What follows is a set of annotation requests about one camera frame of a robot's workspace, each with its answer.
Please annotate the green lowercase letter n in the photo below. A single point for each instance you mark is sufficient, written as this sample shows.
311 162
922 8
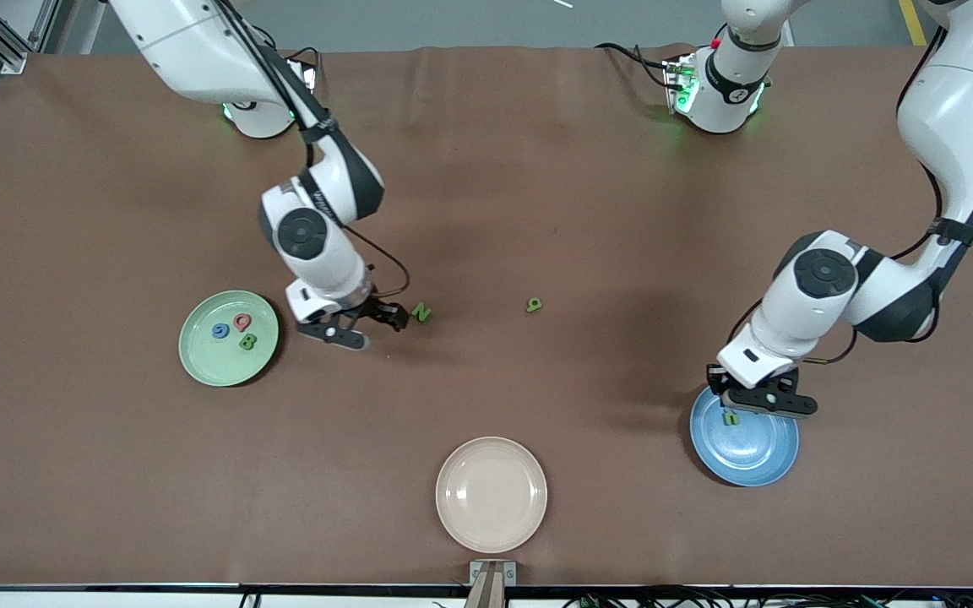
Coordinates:
731 418

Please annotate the green letter B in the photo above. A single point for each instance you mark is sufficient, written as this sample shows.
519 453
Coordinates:
247 342

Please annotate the pink letter Q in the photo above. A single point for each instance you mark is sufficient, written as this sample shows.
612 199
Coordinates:
237 322

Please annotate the blue letter G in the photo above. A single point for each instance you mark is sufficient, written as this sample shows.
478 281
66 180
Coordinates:
216 331

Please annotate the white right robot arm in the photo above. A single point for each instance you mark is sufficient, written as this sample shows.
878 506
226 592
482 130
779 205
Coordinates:
199 42

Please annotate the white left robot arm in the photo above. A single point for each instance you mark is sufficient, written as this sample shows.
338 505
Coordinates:
959 110

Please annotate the blue round plate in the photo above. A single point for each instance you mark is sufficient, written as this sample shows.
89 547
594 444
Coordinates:
748 456

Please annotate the green lowercase letter q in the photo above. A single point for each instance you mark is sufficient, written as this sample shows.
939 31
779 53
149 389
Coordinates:
535 305

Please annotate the light green round plate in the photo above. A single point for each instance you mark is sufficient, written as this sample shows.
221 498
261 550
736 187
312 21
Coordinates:
208 355

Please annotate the beige round plate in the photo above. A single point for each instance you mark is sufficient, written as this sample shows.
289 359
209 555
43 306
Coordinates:
491 494

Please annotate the brown table cover mat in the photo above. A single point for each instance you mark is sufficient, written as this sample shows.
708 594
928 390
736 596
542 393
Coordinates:
537 169

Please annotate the wooden camera stand bracket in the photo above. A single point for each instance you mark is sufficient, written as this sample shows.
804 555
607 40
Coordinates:
492 583

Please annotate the aluminium frame profile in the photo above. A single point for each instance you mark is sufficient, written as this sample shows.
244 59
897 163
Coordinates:
9 42

